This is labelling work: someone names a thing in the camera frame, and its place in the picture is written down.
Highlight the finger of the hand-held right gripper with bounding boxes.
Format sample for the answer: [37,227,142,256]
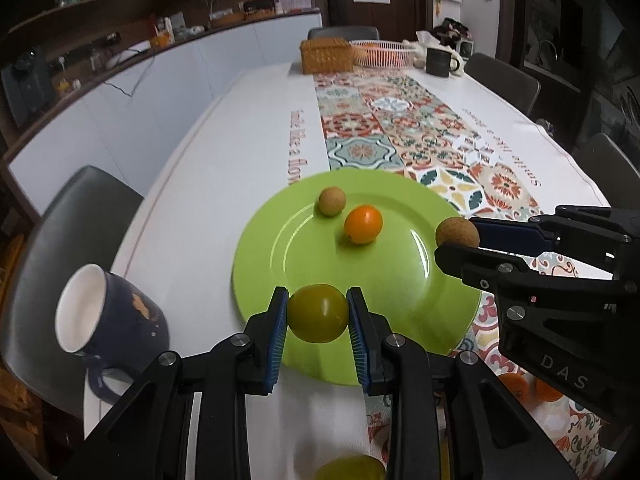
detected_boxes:
[469,204,637,262]
[433,241,621,307]

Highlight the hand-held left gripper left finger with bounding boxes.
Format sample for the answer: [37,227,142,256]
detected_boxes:
[60,286,291,480]

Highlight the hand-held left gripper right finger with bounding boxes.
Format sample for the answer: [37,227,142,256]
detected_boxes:
[346,287,576,480]

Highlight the brown longan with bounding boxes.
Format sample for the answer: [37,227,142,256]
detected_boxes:
[318,186,347,218]
[435,216,481,250]

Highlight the green round fruit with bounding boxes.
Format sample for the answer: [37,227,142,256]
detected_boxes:
[286,283,350,345]

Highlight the green plate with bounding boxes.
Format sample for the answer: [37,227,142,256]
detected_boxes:
[232,170,484,387]

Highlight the small orange fruit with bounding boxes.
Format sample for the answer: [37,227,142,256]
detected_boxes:
[500,372,530,404]
[534,377,566,404]

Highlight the orange tomato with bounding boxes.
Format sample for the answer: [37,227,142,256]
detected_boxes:
[343,204,385,245]

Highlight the yellow-green fruit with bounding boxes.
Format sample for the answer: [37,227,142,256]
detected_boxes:
[314,454,387,480]

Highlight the grey dining chair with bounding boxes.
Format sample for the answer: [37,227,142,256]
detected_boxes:
[307,25,381,41]
[464,52,542,116]
[0,165,146,419]
[572,132,640,197]

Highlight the patterned table runner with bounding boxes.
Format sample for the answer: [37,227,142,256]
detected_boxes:
[312,68,621,480]

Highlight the navy blue mug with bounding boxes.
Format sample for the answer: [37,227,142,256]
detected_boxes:
[54,263,171,406]

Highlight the dark green mug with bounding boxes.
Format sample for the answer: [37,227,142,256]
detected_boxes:
[424,45,461,79]

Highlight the black bag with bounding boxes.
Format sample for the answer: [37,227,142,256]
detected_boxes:
[432,17,469,42]

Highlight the white plastic basket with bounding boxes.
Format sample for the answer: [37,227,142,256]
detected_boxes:
[349,39,417,69]

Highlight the white tablecloth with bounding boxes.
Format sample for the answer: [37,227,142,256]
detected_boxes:
[82,61,623,480]

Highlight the wicker basket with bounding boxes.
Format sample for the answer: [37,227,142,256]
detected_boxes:
[299,37,355,75]

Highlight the white sideboard cabinet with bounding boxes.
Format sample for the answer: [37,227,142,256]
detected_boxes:
[0,7,324,213]

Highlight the black coffee machine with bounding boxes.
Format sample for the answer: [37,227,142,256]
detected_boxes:
[2,47,54,129]

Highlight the black cable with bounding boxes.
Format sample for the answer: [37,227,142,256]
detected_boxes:
[106,50,157,99]

